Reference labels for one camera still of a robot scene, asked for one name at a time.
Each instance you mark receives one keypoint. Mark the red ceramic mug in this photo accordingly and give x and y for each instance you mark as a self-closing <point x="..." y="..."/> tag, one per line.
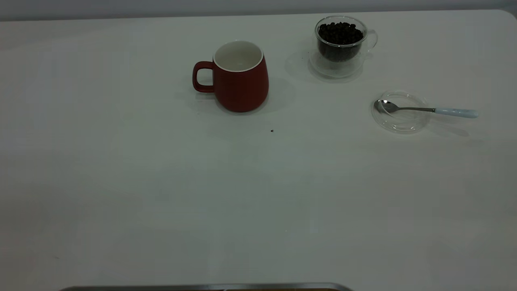
<point x="242" y="91"/>

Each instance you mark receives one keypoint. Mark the clear glass cup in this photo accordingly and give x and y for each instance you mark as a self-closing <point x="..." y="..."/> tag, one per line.
<point x="335" y="69"/>

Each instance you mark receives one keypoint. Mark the dark coffee beans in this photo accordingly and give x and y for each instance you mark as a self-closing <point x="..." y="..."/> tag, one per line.
<point x="340" y="34"/>

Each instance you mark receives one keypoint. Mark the clear round glass dish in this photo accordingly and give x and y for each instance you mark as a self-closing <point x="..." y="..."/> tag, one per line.
<point x="404" y="123"/>

